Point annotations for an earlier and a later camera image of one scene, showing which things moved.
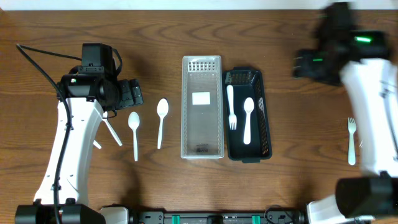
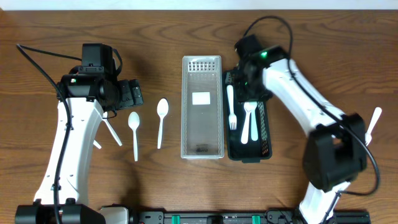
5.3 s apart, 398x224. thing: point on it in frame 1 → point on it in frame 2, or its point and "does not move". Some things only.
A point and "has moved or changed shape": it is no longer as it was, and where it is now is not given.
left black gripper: [126, 99] does not move
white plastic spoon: [162, 107] does not move
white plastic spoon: [134, 121] does not move
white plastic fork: [351, 128] has moved or changed shape
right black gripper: [305, 66] → [242, 95]
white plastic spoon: [105, 115] does not move
